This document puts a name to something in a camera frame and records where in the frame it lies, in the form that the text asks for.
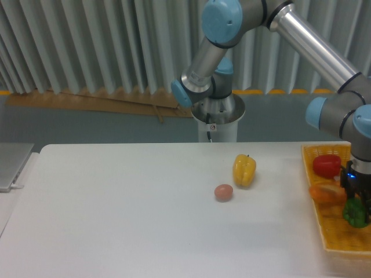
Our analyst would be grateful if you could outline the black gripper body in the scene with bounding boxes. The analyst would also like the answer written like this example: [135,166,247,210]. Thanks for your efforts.
[340,160,370,198]

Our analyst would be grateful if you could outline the green bell pepper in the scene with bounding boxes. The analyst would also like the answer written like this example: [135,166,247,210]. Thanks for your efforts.
[343,198,368,228]

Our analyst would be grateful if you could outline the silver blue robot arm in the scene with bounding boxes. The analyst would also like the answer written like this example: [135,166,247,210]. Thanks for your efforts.
[171,1,370,228]

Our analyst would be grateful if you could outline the orange baguette bread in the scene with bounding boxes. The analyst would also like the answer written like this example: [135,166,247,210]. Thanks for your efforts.
[308,182,347,204]

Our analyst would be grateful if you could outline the red bell pepper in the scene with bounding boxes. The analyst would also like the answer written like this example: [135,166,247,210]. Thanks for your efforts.
[312,154,345,180]

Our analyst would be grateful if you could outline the yellow bell pepper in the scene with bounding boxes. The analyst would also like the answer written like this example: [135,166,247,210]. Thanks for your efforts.
[232,154,256,188]

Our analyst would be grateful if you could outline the brown egg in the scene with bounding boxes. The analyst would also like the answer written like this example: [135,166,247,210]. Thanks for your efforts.
[214,184,233,202]

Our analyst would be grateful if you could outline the brown cardboard sheet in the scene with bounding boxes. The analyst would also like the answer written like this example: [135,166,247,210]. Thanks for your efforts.
[6,86,192,123]

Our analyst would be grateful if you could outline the silver laptop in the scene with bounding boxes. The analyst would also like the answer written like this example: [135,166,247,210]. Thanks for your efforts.
[1,142,34,193]

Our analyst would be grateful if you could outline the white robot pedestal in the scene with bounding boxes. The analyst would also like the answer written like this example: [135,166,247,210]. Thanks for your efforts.
[192,115,244,142]

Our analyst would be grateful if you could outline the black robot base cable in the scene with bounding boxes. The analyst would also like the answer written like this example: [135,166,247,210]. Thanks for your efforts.
[205,113,214,143]

